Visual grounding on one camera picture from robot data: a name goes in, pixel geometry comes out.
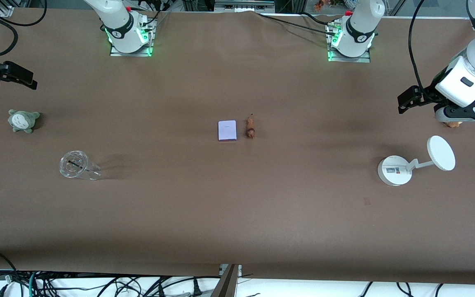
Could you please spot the brown lion statue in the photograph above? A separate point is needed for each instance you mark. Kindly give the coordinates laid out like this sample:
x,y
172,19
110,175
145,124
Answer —
x,y
250,128

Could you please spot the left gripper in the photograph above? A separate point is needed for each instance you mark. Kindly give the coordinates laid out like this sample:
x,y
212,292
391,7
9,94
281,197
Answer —
x,y
428,93

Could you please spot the white desk lamp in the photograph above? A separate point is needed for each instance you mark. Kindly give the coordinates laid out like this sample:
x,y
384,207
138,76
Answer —
x,y
396,171

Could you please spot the small orange-brown toy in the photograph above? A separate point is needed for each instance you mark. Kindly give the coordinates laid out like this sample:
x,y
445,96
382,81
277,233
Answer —
x,y
453,124

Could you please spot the black stick in glass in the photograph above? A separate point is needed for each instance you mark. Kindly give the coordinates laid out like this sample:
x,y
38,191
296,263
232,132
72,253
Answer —
x,y
76,164

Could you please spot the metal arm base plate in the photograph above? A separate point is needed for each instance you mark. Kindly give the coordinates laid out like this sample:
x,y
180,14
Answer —
x,y
116,53
361,59

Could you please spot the clear glass cup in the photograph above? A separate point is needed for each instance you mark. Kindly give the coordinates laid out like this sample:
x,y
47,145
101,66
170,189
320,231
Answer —
x,y
74,165

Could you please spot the grey totoro plush toy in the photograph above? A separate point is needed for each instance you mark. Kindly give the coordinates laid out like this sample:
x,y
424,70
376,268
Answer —
x,y
23,121

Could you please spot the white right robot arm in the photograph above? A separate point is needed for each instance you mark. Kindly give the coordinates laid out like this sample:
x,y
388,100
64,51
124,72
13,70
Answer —
x,y
118,20

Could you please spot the brown table cover sheet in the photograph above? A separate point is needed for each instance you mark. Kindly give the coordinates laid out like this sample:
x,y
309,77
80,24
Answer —
x,y
237,206

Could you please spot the white phone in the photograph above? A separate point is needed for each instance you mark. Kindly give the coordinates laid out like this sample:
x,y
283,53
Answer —
x,y
227,130

